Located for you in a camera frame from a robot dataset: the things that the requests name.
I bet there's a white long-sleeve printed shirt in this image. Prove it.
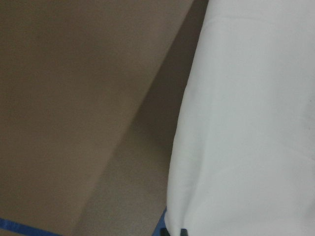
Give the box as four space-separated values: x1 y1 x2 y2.
165 0 315 236

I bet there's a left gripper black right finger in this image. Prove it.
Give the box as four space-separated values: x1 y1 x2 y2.
180 229 188 236

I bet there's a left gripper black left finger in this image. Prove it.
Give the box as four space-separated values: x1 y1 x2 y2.
160 228 170 236

